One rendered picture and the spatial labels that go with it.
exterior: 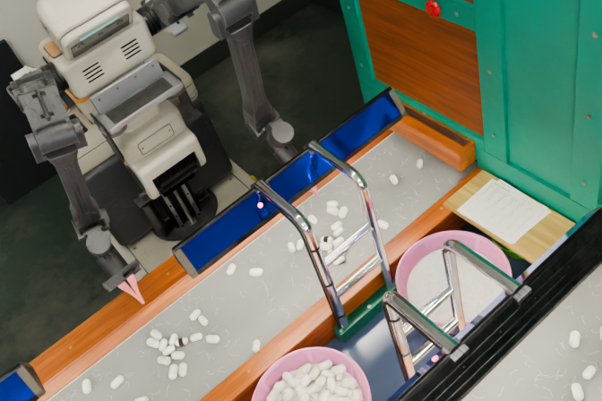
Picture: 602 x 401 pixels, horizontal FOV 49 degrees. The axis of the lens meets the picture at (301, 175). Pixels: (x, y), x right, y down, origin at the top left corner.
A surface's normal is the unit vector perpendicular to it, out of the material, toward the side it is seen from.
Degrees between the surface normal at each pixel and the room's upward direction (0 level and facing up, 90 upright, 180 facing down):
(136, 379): 0
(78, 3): 42
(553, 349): 0
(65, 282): 0
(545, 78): 90
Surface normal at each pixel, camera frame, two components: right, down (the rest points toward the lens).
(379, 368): -0.25, -0.67
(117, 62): 0.62, 0.55
